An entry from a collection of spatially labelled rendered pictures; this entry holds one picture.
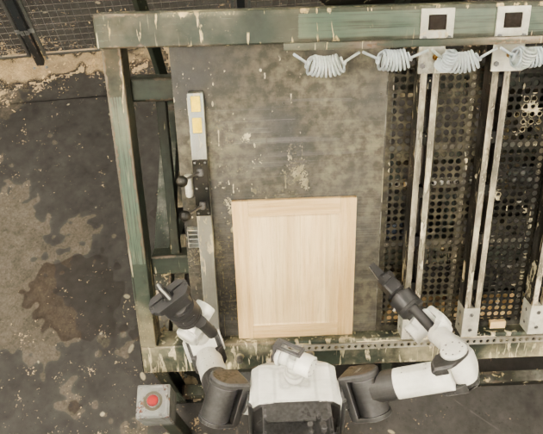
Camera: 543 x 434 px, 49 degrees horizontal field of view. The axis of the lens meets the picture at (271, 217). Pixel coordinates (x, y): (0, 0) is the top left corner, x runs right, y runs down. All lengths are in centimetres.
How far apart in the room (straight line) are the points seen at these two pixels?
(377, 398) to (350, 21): 111
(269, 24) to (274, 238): 74
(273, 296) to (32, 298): 172
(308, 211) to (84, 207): 194
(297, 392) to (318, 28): 107
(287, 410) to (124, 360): 168
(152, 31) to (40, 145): 231
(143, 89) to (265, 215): 59
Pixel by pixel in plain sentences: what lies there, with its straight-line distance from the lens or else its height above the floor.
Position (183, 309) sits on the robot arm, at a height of 154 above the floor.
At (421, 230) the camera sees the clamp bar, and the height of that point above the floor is 128.
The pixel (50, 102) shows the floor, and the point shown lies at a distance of 426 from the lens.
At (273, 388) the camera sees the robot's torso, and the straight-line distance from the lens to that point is 181.
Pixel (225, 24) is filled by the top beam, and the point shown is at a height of 184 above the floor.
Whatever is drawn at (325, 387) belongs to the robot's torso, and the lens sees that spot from 181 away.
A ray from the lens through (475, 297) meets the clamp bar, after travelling 233.
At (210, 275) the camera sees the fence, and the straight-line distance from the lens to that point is 216.
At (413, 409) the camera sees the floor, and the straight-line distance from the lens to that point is 325.
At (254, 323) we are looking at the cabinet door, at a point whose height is 94.
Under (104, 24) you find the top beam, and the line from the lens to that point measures 189.
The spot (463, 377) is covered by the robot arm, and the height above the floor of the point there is 144.
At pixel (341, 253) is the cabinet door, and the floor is 116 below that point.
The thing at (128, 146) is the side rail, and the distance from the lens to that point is 200.
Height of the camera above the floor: 312
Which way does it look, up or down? 62 degrees down
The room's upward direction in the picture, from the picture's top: straight up
